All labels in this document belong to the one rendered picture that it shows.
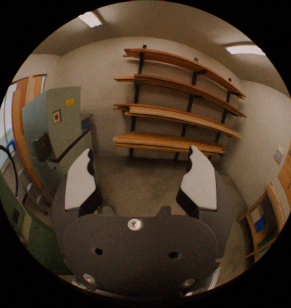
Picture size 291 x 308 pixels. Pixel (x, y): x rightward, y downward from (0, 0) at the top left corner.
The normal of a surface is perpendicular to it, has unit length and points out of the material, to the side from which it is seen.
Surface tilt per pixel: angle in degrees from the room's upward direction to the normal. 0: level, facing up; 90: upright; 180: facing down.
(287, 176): 90
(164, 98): 90
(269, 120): 90
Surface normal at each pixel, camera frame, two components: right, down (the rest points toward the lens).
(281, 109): -0.99, -0.08
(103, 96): 0.05, 0.55
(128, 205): 0.13, -0.83
